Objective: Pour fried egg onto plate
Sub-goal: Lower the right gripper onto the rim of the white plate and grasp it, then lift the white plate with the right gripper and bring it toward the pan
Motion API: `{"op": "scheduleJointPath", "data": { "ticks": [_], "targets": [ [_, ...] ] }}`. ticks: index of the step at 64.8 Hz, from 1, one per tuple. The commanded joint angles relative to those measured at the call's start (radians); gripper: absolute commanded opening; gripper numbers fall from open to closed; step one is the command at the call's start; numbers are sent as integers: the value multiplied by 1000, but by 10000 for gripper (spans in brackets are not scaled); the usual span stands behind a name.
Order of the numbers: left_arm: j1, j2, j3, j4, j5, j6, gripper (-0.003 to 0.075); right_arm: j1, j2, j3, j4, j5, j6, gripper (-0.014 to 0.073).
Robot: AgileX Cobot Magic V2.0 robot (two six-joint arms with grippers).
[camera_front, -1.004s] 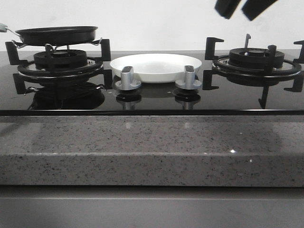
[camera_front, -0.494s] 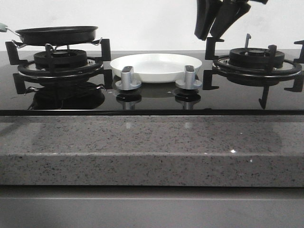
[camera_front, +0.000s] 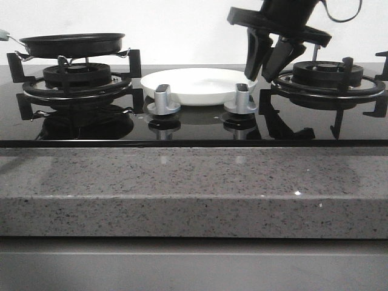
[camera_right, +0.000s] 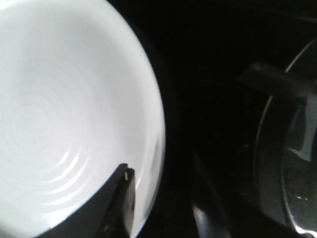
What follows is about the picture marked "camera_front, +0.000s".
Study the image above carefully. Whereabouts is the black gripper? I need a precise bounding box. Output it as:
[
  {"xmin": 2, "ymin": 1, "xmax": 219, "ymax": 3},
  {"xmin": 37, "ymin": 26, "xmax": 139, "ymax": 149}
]
[{"xmin": 227, "ymin": 0, "xmax": 331, "ymax": 82}]

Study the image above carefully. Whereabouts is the white round plate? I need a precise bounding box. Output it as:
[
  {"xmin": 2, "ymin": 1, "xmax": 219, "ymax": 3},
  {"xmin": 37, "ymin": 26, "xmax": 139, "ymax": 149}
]
[{"xmin": 141, "ymin": 68, "xmax": 257, "ymax": 106}]

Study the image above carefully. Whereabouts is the right black gas burner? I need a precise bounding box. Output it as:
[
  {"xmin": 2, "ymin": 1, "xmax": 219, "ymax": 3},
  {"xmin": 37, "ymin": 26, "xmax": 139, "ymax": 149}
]
[{"xmin": 272, "ymin": 61, "xmax": 386, "ymax": 110}]

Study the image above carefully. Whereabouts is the black gas burner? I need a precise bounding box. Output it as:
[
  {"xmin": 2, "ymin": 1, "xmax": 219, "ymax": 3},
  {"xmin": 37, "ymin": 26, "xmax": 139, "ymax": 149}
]
[
  {"xmin": 272, "ymin": 61, "xmax": 386, "ymax": 110},
  {"xmin": 22, "ymin": 62, "xmax": 133, "ymax": 107}
]

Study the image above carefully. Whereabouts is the silver right stove knob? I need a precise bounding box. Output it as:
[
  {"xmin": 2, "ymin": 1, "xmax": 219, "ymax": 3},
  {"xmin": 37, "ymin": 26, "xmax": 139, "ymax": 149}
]
[{"xmin": 224, "ymin": 83, "xmax": 258, "ymax": 115}]

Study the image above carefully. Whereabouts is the silver stove knob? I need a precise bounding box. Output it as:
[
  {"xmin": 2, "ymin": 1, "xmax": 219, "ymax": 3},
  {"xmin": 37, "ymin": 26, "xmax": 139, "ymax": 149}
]
[
  {"xmin": 147, "ymin": 84, "xmax": 181, "ymax": 116},
  {"xmin": 224, "ymin": 83, "xmax": 258, "ymax": 115}
]

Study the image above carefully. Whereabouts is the silver left stove knob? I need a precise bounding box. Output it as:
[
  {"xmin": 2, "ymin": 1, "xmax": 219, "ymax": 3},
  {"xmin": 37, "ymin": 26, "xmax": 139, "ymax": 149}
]
[{"xmin": 147, "ymin": 84, "xmax": 181, "ymax": 116}]

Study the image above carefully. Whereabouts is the right black pan support grate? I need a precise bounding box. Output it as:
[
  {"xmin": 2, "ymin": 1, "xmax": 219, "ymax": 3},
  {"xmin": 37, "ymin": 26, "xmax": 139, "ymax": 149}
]
[{"xmin": 258, "ymin": 57, "xmax": 387, "ymax": 141}]

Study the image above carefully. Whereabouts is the black pan support grate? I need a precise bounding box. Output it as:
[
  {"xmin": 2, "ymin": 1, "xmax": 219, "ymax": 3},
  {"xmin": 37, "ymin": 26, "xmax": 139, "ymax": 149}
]
[
  {"xmin": 7, "ymin": 49, "xmax": 142, "ymax": 120},
  {"xmin": 258, "ymin": 57, "xmax": 387, "ymax": 141}
]

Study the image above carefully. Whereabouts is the left black pan support grate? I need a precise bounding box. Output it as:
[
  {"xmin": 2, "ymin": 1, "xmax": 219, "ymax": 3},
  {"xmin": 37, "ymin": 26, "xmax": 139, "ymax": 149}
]
[{"xmin": 7, "ymin": 49, "xmax": 142, "ymax": 120}]

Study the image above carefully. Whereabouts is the black glass stove top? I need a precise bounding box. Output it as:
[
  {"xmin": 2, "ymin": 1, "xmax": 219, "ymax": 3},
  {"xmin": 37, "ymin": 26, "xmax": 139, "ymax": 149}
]
[{"xmin": 0, "ymin": 62, "xmax": 388, "ymax": 149}]

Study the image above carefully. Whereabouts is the left black gas burner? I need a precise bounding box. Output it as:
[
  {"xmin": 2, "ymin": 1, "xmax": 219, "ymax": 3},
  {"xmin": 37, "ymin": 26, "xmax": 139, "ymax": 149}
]
[{"xmin": 22, "ymin": 62, "xmax": 133, "ymax": 107}]

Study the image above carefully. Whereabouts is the black frying pan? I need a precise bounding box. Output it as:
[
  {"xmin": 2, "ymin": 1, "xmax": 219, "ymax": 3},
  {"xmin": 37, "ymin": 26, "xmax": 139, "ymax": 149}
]
[{"xmin": 17, "ymin": 33, "xmax": 128, "ymax": 59}]

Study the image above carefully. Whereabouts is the grey cabinet front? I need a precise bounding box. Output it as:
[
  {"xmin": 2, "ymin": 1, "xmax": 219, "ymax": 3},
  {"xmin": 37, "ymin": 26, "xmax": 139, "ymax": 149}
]
[{"xmin": 1, "ymin": 238, "xmax": 387, "ymax": 290}]

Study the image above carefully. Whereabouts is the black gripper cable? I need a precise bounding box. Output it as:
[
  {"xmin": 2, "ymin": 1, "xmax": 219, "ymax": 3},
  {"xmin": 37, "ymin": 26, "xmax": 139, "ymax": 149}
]
[{"xmin": 320, "ymin": 0, "xmax": 364, "ymax": 23}]

